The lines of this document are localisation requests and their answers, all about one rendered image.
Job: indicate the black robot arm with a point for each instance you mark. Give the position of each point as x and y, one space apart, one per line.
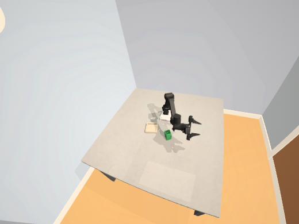
175 118

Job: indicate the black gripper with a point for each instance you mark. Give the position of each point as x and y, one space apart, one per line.
191 120

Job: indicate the green square cup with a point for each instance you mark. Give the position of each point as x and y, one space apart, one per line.
168 134

